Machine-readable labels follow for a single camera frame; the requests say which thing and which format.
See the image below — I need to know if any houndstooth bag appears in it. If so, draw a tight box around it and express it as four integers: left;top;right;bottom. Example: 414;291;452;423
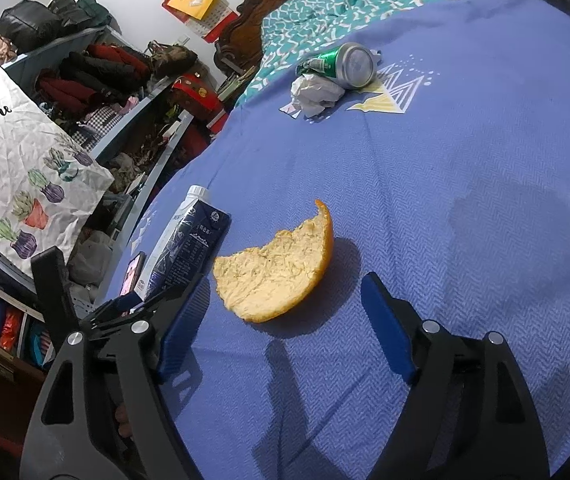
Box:
72;110;121;146

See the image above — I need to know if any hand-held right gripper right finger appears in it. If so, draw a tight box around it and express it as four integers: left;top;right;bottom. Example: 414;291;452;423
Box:
360;272;550;480

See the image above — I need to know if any camouflage handbag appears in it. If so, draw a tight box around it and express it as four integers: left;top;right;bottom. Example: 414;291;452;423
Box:
147;40;198;78

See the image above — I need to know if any white paper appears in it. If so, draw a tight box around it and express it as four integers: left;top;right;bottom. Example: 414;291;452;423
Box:
290;72;347;120

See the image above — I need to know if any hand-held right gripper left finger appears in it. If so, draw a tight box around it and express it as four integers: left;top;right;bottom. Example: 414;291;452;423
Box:
19;272;212;480

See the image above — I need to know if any brown wooden cabinet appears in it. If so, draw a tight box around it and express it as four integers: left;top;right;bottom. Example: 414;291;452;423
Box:
0;275;66;461

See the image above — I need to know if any dark green bag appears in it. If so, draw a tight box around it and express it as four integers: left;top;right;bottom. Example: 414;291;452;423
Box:
48;0;113;31

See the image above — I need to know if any grey plastic bag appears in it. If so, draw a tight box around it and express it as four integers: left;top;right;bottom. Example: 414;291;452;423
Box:
68;232;116;286

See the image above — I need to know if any dark blue milk carton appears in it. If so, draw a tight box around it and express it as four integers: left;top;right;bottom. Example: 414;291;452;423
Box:
132;185;232;306

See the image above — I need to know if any black smartphone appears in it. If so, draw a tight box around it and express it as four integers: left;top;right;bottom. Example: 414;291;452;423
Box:
119;251;147;297

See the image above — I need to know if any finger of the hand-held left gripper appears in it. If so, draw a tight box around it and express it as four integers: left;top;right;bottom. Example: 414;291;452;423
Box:
30;246;82;357
81;293;144;335

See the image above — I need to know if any pile of dark red clothes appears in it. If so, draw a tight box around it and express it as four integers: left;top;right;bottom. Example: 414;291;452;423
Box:
35;44;151;116

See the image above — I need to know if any green drink can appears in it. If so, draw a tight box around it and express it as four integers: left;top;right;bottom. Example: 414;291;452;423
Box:
296;42;378;90

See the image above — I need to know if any orange peel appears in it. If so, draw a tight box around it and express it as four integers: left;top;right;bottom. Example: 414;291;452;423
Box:
213;199;335;323

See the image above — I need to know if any red gift box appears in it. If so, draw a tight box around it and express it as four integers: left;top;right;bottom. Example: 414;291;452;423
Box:
172;74;223;116

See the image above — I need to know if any black leather bag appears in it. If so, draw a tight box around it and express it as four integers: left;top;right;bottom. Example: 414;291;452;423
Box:
0;0;63;53

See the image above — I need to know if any teal patterned duvet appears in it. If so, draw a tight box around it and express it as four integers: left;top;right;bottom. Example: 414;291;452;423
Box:
235;0;526;108

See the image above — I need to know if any red wall calendar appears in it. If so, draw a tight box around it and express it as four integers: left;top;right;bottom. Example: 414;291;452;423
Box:
161;0;238;43

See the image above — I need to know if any grey shelf unit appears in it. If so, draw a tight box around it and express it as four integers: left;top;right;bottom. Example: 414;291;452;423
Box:
0;25;226;311

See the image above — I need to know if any person's left hand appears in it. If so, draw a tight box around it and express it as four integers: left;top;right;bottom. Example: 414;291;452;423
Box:
114;403;134;443

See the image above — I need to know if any white cactus-print cloth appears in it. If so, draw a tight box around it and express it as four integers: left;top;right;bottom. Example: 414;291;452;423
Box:
0;65;116;276

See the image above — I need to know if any blue printed blanket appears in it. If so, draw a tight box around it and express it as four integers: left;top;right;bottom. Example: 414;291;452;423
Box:
92;0;570;480

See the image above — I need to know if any carved wooden headboard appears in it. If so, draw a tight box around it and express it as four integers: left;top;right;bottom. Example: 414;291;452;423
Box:
213;0;346;73

